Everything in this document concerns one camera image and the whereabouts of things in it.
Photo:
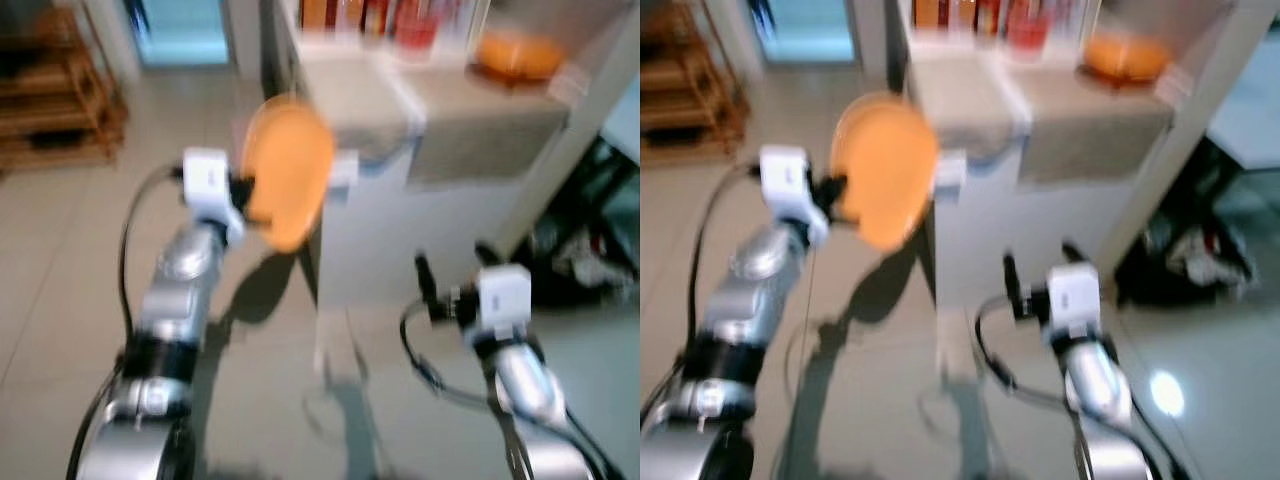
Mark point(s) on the orange plastic plate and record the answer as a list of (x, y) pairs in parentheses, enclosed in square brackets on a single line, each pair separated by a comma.
[(290, 170), (885, 170)]

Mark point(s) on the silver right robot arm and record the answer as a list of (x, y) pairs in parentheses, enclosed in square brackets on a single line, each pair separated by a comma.
[(1100, 385), (530, 385)]

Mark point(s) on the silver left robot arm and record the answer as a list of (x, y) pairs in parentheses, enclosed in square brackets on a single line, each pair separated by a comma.
[(175, 300), (745, 300)]

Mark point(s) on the white table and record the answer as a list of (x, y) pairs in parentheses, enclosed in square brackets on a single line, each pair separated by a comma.
[(1030, 225), (420, 230)]

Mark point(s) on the dark clutter pile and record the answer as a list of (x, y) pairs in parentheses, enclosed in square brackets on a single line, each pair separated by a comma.
[(1190, 255), (590, 250)]

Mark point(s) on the glass door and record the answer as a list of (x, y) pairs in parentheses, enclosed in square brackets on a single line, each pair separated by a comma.
[(805, 30), (180, 30)]

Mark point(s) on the wooden slatted shelf rack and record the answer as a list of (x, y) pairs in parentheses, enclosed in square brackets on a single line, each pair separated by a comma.
[(690, 95), (55, 100)]

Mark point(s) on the orange plastic bowl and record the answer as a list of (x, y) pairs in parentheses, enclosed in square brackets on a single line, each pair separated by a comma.
[(1125, 55), (518, 55)]

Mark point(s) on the red lidded plastic container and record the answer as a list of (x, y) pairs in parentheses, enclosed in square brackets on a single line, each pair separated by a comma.
[(1027, 32), (417, 32)]

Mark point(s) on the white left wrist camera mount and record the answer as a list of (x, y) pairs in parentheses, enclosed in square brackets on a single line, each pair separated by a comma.
[(788, 185), (208, 185)]

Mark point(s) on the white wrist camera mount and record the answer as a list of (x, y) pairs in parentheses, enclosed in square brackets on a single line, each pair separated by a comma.
[(1074, 295), (788, 185), (502, 295), (208, 185)]

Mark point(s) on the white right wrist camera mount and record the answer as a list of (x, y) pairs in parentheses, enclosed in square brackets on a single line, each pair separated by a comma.
[(502, 295), (1074, 295)]

